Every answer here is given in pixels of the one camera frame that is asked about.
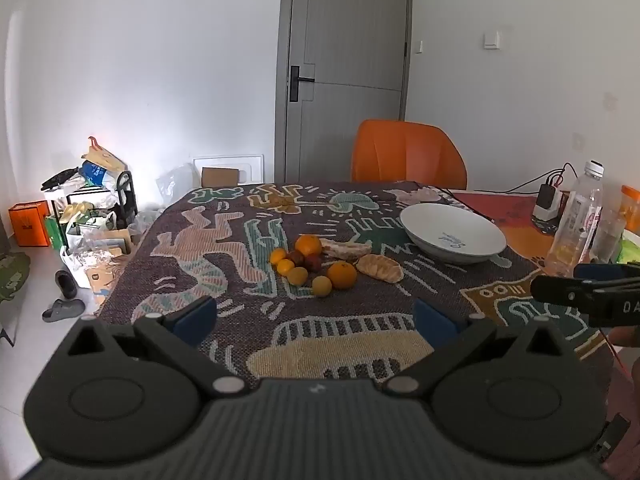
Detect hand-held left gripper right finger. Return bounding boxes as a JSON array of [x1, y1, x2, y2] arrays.
[[384, 299, 569, 402]]

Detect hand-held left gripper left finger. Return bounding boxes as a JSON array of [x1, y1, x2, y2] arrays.
[[65, 296, 247, 402]]

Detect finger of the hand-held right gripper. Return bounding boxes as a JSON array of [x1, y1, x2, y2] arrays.
[[573, 262, 640, 285], [531, 275, 601, 308]]

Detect white bowl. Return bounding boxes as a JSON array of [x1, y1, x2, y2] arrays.
[[399, 203, 507, 265]]

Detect large orange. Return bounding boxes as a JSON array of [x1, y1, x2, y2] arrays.
[[295, 235, 323, 258], [327, 261, 358, 290]]

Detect clear drinking glass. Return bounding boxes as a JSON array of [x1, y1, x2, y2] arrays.
[[590, 210, 627, 264]]

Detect green packet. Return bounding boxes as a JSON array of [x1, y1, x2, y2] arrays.
[[617, 237, 640, 264]]

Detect clear plastic bottle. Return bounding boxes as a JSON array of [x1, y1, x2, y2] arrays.
[[545, 160, 605, 277]]

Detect printed woven blanket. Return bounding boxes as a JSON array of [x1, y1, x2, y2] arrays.
[[95, 180, 617, 382]]

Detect orange lidded jar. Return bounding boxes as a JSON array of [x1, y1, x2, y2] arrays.
[[620, 185, 640, 233]]

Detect peeled pomelo piece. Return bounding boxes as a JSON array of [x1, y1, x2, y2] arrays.
[[320, 239, 373, 261], [356, 254, 404, 283]]

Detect white and black charger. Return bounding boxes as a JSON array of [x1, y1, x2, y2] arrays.
[[531, 184, 562, 224]]

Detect rust orange table mat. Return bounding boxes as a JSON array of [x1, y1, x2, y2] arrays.
[[446, 189, 572, 263]]

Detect flat cardboard parcel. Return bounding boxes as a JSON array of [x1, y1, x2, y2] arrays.
[[84, 264, 127, 307]]

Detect grey slipper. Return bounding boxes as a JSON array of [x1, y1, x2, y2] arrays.
[[42, 298, 86, 322]]

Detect dark slipper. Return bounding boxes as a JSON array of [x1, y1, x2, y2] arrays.
[[54, 270, 77, 300]]

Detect white plastic bag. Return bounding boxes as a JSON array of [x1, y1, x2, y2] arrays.
[[64, 210, 120, 252]]

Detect black trolley rack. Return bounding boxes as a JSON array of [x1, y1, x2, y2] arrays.
[[114, 171, 139, 227]]

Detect brown cardboard box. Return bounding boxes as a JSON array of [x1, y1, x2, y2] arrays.
[[201, 166, 241, 189]]

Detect pale yellow bundle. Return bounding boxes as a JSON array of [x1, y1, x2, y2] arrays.
[[64, 202, 95, 222]]

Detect green bag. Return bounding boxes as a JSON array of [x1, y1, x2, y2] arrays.
[[44, 212, 69, 249]]

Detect white board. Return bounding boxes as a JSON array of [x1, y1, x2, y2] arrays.
[[192, 154, 264, 184]]

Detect orange chair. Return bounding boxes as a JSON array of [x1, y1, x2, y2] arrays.
[[351, 120, 468, 191]]

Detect blue and white bag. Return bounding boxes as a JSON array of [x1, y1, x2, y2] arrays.
[[81, 160, 119, 187]]

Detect green camouflage cloth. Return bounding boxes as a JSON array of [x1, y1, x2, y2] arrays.
[[0, 251, 31, 307]]

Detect brown paper bag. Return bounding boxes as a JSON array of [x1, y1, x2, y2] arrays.
[[82, 136, 126, 172]]

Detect orange box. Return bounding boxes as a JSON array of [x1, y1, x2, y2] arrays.
[[8, 201, 51, 248]]

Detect black flat item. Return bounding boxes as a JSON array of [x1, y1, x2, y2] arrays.
[[41, 166, 82, 191]]

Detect grey door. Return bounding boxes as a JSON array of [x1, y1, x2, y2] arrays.
[[274, 0, 413, 184]]

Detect red thin cables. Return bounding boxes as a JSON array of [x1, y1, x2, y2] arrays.
[[552, 162, 581, 188]]

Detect black cable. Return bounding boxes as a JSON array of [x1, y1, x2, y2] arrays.
[[472, 162, 576, 195]]

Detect black door handle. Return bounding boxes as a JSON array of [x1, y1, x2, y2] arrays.
[[290, 65, 316, 102]]

